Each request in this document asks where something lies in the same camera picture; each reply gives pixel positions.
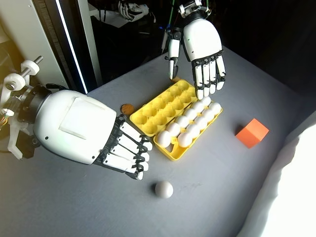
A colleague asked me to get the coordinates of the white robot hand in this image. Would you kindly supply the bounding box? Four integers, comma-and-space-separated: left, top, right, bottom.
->
33, 88, 154, 181
164, 16, 227, 100

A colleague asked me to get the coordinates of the spare white robot hand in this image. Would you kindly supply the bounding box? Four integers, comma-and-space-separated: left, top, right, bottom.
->
118, 0, 150, 22

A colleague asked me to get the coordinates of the yellow egg carton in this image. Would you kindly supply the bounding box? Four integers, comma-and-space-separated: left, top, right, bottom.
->
129, 79, 224, 161

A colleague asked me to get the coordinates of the brown round cookie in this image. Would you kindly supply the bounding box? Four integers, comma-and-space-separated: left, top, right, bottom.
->
120, 104, 134, 116

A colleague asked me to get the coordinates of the white cabinet with light strip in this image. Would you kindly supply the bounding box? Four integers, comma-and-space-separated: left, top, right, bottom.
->
0, 0, 103, 95

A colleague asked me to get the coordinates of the orange cube block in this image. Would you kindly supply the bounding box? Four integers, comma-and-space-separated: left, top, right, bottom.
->
235, 118, 270, 149

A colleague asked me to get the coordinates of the grey table cloth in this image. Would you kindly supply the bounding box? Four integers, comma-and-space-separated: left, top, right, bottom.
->
0, 46, 316, 237

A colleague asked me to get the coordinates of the bright white cloth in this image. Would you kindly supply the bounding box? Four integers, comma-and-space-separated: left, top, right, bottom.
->
236, 118, 316, 237

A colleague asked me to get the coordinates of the green cable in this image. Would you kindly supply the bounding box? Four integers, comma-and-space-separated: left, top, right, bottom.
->
168, 0, 176, 28

